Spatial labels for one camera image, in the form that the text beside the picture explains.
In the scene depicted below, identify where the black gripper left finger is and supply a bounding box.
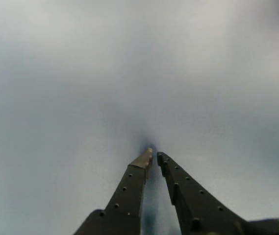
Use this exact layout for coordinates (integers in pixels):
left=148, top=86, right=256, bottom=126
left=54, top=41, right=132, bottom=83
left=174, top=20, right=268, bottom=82
left=74, top=147, right=154, bottom=235

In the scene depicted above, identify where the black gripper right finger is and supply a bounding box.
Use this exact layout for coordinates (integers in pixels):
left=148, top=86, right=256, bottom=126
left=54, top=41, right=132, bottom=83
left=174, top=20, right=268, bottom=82
left=156, top=151, right=250, bottom=235

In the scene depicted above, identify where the grey table mat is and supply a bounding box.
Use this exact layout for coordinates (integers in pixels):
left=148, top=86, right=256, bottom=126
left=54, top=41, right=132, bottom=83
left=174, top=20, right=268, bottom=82
left=0, top=0, right=279, bottom=235

